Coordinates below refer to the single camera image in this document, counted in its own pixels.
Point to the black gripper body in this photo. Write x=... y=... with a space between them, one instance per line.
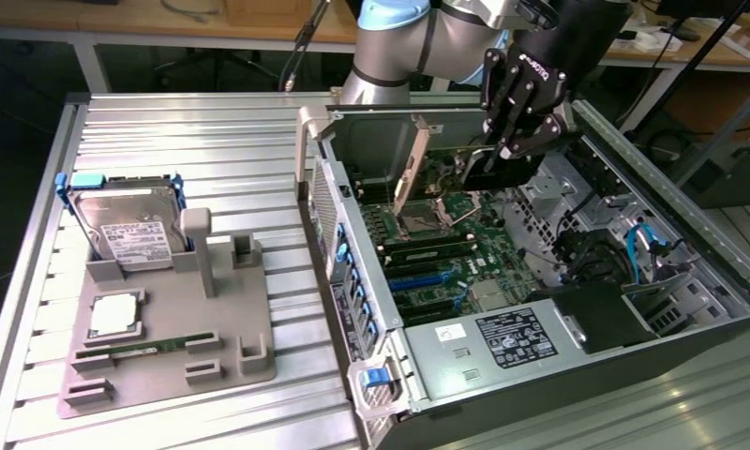
x=569 y=37

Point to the graphics card with black shroud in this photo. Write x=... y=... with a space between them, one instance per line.
x=507 y=175

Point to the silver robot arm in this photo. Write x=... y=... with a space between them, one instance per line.
x=381 y=56

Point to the white plastic part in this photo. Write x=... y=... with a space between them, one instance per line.
x=660 y=42

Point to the metal disk bay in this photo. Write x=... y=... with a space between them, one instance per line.
x=541 y=225

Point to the black tripod pole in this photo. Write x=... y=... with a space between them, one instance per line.
x=692 y=61

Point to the wooden desk with white legs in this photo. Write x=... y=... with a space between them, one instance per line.
x=695 y=58
x=100 y=19

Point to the metal socket cover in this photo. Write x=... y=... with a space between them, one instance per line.
x=460 y=206

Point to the black monitor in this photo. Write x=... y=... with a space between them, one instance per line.
x=707 y=7

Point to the CPU socket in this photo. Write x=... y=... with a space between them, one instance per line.
x=421 y=222

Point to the green motherboard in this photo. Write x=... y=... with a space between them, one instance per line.
x=493 y=262

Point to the grey cabinet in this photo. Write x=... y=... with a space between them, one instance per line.
x=744 y=178

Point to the black stand pole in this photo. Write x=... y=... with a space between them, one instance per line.
x=303 y=42

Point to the black RAM stick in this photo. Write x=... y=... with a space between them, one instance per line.
x=425 y=255

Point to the blue expansion slot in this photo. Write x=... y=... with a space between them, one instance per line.
x=419 y=281

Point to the blue slot clip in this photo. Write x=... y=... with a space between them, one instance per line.
x=371 y=325
x=343 y=234
x=363 y=293

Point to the black fan shroud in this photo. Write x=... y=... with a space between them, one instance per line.
x=600 y=319

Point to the silver power supply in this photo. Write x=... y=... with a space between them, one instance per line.
x=451 y=365

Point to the black and silver PC case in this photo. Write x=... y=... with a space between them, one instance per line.
x=600 y=398

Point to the blue case latch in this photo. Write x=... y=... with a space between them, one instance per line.
x=375 y=379

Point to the grey parts rack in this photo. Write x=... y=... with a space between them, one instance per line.
x=225 y=304

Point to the hard disk with blue caddy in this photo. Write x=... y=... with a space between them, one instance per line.
x=125 y=225

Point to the silver CPU chip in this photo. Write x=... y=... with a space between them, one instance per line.
x=113 y=316

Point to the green RAM stick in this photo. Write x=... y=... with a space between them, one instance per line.
x=149 y=348

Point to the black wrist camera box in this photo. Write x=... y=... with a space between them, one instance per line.
x=537 y=14

